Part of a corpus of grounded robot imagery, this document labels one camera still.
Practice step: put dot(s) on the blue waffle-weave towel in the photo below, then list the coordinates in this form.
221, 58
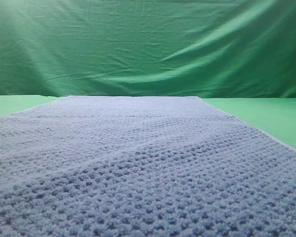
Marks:
86, 166

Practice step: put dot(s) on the green backdrop cloth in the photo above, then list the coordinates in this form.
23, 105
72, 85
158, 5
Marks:
205, 48

